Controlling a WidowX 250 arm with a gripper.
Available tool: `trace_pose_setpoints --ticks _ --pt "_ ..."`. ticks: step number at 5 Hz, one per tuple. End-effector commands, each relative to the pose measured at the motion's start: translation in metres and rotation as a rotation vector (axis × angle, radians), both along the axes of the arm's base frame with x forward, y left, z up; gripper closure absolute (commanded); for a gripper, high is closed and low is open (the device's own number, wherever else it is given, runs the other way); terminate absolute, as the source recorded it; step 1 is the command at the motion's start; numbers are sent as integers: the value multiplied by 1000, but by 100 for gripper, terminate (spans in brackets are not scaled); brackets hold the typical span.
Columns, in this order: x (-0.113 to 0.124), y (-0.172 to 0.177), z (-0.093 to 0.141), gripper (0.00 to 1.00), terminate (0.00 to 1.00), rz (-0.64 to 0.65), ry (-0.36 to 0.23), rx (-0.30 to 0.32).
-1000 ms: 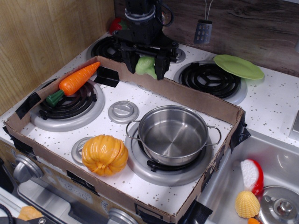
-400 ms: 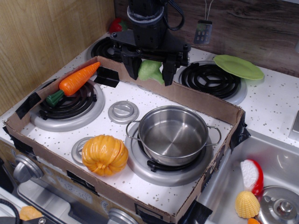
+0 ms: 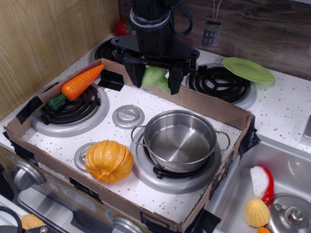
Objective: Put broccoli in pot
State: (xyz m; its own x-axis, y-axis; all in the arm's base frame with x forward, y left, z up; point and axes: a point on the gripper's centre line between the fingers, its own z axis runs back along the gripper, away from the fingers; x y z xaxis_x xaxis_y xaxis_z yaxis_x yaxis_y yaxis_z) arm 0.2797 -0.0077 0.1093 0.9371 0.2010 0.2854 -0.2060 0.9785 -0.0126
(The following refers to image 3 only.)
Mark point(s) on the red white toy pepper slice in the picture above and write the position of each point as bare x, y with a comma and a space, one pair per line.
262, 183

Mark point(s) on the grey front stove disc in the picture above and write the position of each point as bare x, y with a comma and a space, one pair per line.
80, 155

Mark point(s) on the back right stove burner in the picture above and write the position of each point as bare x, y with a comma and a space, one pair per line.
217, 81

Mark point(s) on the front right stove burner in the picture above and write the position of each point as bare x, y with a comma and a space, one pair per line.
171, 182

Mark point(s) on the stainless steel pot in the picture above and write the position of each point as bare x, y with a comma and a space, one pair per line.
179, 141

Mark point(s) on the grey stove disc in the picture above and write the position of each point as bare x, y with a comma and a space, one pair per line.
80, 155
128, 117

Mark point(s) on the yellow toy corn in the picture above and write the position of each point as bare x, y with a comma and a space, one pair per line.
256, 213

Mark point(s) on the brown cardboard fence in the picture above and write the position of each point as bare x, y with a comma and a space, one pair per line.
129, 198

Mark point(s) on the orange toy piece bottom left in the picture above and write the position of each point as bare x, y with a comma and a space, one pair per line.
30, 221

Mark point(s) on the light green toy broccoli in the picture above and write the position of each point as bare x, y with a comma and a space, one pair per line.
155, 76

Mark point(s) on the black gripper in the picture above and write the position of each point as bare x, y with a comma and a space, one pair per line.
157, 48

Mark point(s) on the red toy strawberry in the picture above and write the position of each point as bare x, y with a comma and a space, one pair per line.
123, 27

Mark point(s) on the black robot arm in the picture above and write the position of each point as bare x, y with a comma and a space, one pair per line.
156, 14

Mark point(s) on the hanging metal spatula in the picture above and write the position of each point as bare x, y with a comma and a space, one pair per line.
212, 29

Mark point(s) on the small orange toy in sink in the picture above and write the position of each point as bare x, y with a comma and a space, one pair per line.
263, 230

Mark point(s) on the grey centre stove disc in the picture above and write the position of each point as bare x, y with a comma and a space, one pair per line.
128, 117

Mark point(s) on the grey stove knob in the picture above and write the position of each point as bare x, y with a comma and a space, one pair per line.
27, 176
122, 225

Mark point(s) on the orange toy carrot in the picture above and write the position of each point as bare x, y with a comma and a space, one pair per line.
75, 87

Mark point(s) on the green plastic plate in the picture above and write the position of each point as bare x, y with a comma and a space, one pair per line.
248, 70

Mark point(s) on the grey left stove knob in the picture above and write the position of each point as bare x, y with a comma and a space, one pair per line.
27, 176

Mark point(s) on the orange toy pumpkin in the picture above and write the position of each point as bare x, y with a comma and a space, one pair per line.
109, 161

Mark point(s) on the front left stove burner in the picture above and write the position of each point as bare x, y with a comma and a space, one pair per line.
74, 117

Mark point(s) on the metal sink basin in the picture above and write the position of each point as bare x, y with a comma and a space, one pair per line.
291, 171

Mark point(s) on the grey right stove knob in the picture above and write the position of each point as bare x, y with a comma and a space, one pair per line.
122, 225

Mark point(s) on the steel pot lid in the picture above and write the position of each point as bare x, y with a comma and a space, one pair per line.
289, 214

